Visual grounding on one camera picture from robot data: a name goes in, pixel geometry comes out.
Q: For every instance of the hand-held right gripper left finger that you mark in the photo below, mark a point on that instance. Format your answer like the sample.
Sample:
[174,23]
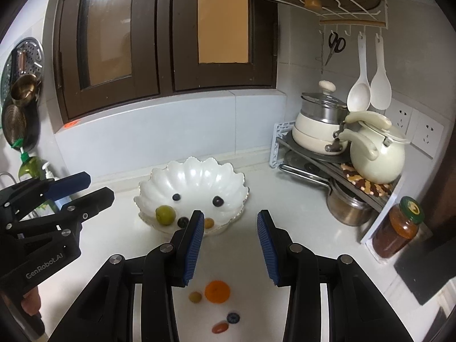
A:
[194,249]

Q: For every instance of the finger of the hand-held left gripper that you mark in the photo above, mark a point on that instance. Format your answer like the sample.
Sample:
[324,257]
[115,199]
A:
[92,201]
[69,183]

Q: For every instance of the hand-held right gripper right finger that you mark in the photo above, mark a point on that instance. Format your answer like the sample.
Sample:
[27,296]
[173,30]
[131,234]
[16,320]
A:
[267,249]

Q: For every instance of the small yellow fruit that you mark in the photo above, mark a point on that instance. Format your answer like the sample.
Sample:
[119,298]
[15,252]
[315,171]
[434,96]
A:
[209,223]

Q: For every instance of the green plum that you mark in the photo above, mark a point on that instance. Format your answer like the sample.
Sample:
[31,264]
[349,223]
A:
[165,215]

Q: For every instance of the white scalloped glass bowl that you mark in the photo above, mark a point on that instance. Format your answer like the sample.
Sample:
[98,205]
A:
[192,181]

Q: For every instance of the person's left hand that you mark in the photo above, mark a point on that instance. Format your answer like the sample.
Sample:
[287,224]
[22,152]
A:
[30,301]

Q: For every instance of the white pump bottle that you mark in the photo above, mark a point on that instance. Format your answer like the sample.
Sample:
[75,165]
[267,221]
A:
[50,172]

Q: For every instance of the green dish soap bottle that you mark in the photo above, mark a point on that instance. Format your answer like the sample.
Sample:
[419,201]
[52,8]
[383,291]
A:
[34,167]

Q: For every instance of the small olive green fruit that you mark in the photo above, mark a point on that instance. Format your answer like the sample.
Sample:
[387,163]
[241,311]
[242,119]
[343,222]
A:
[195,296]

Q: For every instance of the orange tangerine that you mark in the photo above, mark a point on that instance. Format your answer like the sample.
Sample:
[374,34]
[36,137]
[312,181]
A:
[217,291]

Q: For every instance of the dark round hanging pan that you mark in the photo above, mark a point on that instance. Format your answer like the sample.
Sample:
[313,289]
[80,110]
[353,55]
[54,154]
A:
[17,128]

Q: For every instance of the small red fruit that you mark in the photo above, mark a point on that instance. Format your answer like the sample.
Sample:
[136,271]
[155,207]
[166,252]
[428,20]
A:
[219,327]

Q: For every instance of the brass ladle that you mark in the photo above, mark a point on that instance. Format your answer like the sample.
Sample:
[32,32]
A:
[23,91]

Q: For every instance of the grey corner shelf rack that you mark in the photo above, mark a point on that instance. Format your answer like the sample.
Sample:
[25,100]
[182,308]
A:
[320,158]

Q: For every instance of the cream frying pan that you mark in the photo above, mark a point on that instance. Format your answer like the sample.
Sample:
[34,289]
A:
[310,144]

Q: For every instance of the woven brown trivet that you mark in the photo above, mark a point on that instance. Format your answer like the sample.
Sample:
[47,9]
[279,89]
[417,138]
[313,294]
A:
[367,185]

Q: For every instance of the cream saucepan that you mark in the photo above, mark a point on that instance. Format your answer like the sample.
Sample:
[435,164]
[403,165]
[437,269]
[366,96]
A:
[313,128]

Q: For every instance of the glass jar with green lid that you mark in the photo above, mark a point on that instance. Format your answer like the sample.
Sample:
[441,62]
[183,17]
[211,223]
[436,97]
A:
[397,231]

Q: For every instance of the hanging metal strainers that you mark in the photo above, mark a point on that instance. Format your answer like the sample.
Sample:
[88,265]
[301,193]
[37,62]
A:
[30,50]

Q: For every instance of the dark brown window sash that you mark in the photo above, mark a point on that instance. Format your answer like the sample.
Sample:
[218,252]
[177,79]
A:
[67,42]
[185,42]

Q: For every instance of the cream kettle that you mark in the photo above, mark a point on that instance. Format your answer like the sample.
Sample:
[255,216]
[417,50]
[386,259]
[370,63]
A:
[377,156]

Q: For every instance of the black appliance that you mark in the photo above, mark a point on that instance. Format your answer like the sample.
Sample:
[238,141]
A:
[427,267]

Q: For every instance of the white rice spoon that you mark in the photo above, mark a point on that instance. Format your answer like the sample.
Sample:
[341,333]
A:
[381,92]
[358,96]

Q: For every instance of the white wall outlet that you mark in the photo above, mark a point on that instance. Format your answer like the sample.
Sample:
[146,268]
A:
[400,115]
[427,133]

